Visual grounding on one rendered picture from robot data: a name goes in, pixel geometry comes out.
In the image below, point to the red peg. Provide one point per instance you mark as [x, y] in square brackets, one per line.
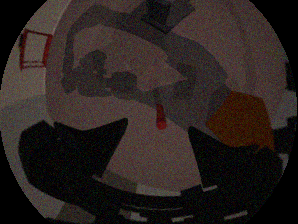
[161, 121]

